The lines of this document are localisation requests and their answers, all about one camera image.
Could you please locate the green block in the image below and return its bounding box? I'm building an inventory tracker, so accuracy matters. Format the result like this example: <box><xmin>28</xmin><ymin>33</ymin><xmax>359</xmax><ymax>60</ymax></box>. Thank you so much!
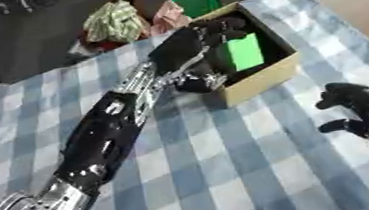
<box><xmin>213</xmin><ymin>31</ymin><xmax>269</xmax><ymax>75</ymax></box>

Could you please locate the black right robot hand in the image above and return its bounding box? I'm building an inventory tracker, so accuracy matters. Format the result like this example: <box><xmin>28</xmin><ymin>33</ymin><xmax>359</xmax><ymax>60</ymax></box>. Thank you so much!
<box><xmin>310</xmin><ymin>77</ymin><xmax>369</xmax><ymax>146</ymax></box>

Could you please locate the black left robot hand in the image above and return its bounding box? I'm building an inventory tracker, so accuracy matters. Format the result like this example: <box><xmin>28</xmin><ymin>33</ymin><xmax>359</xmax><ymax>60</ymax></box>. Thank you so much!
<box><xmin>143</xmin><ymin>14</ymin><xmax>257</xmax><ymax>101</ymax></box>

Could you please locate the green white striped bag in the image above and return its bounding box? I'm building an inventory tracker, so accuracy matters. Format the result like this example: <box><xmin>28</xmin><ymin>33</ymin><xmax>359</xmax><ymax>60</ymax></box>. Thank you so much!
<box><xmin>79</xmin><ymin>0</ymin><xmax>148</xmax><ymax>49</ymax></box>

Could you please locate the pink patterned bag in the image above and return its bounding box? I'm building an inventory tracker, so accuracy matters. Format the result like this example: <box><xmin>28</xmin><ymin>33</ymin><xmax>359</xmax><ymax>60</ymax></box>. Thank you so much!
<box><xmin>147</xmin><ymin>0</ymin><xmax>196</xmax><ymax>37</ymax></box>

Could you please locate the tan cardboard box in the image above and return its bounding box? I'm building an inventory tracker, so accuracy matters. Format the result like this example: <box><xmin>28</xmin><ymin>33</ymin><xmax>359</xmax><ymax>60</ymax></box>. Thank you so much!
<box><xmin>185</xmin><ymin>0</ymin><xmax>308</xmax><ymax>112</ymax></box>

